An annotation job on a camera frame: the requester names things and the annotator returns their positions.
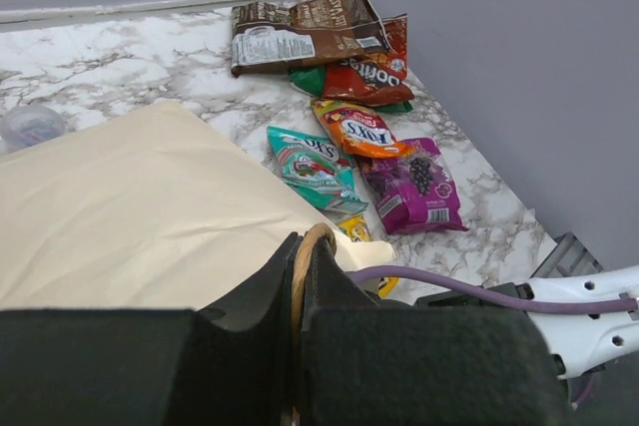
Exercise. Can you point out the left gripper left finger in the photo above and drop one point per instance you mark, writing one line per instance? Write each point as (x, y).
(228, 363)

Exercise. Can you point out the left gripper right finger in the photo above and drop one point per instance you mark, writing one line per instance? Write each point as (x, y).
(362, 363)

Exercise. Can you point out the yellow candy packet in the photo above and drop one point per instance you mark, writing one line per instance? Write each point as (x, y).
(355, 227)

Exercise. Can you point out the beige paper bag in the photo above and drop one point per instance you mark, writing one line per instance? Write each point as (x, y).
(152, 210)

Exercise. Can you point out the magenta snack packet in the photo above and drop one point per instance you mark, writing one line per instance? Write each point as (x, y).
(413, 193)

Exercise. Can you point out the teal snack packet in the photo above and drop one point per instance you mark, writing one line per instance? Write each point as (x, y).
(317, 170)

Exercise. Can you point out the orange snack packet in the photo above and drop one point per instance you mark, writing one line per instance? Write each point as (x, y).
(358, 130)

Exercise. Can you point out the red snack packet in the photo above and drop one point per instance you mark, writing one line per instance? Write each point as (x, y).
(374, 80)

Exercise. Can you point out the green crisps bag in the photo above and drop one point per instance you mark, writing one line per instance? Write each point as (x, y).
(311, 81)

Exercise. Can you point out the brown snack packet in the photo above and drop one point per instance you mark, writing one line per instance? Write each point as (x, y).
(270, 38)

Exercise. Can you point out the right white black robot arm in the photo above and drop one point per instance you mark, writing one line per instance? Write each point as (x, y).
(585, 321)

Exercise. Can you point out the small clear plastic cup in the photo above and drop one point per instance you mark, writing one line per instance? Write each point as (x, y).
(24, 127)

